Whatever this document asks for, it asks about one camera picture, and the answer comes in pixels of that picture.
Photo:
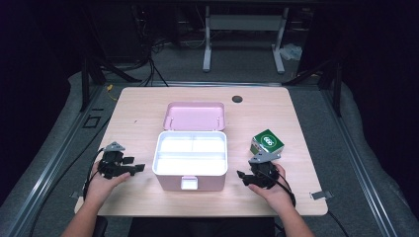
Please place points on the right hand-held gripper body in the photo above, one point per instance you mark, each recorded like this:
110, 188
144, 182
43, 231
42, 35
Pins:
265, 174

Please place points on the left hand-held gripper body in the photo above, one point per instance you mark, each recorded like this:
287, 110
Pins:
113, 166

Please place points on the green and white carton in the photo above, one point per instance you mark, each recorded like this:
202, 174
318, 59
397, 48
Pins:
268, 141

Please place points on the white tray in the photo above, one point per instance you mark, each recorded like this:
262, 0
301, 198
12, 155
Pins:
191, 154

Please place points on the pink storage box with lid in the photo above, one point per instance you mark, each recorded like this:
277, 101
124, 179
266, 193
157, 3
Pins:
194, 117

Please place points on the person's right hand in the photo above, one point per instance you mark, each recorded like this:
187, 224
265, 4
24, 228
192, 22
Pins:
278, 194

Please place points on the person's left hand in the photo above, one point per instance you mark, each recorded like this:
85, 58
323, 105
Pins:
100, 187

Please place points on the grey tape strip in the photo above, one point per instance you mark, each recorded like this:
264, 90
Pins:
321, 195
75, 194

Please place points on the black chair armrest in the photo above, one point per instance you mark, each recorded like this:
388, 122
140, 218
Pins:
102, 227

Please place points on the person's dark lap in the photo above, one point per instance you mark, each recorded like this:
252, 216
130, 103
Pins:
201, 227

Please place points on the yellow tag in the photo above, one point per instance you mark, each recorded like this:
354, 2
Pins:
109, 88

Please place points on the black round table grommet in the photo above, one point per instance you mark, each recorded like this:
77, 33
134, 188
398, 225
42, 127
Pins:
237, 99

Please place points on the black metal stand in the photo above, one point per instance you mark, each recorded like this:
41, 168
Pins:
336, 95
85, 85

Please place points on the clear plastic bag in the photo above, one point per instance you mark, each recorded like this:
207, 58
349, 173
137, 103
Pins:
291, 52

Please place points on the aluminium floor rail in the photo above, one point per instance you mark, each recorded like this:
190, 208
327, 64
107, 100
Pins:
362, 177
42, 174

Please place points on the white metal desk frame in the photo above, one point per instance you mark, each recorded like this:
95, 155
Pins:
243, 23

